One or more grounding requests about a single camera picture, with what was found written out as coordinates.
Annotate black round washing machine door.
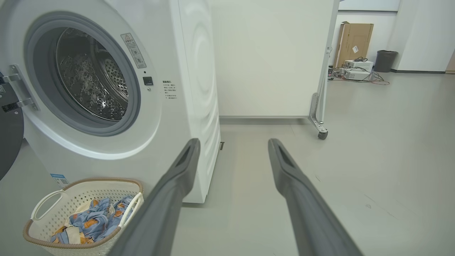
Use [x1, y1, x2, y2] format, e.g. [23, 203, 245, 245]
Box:
[0, 71, 25, 181]

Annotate silver metal door hinge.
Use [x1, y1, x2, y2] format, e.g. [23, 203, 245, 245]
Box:
[9, 64, 39, 111]

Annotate white electronic device box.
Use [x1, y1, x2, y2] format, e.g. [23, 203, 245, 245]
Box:
[343, 69, 372, 81]
[343, 59, 374, 71]

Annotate grey warning sticker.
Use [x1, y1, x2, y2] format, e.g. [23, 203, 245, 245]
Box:
[120, 33, 147, 69]

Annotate blue energy label sticker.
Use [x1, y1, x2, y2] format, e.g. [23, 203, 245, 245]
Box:
[50, 173, 70, 188]

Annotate cream perforated laundry basket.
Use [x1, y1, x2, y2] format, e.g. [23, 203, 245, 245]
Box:
[23, 177, 145, 256]

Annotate small text sticker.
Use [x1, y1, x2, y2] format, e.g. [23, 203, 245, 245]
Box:
[162, 80, 178, 101]

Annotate white rolling partition board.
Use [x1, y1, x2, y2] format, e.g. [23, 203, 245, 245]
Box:
[210, 0, 340, 140]

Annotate blue orange patterned clothing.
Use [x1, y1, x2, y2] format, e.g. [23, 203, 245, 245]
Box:
[50, 194, 135, 245]

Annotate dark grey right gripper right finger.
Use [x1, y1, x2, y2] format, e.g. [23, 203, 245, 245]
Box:
[267, 138, 363, 256]

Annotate white front-load washing machine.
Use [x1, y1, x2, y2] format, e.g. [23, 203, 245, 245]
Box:
[0, 0, 221, 204]

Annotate dark grey trash bin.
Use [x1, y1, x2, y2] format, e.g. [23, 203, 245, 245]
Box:
[374, 50, 398, 73]

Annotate brown cardboard box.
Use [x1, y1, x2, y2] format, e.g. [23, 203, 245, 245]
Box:
[333, 22, 374, 69]

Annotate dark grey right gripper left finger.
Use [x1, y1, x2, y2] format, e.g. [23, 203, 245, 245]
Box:
[108, 138, 201, 256]

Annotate white electronic devices with cables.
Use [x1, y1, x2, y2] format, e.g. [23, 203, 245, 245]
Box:
[329, 67, 390, 86]

